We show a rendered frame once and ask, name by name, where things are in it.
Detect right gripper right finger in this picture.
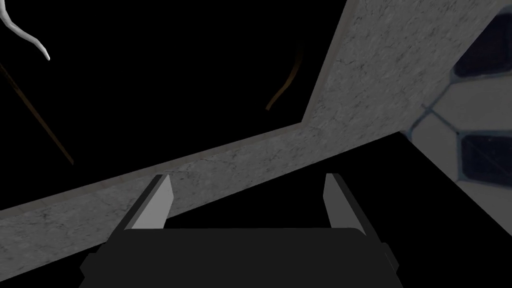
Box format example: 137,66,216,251
322,173,367,237

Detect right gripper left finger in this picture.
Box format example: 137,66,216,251
123,173,175,231

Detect white curved faucet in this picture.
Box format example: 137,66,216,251
0,7,51,62

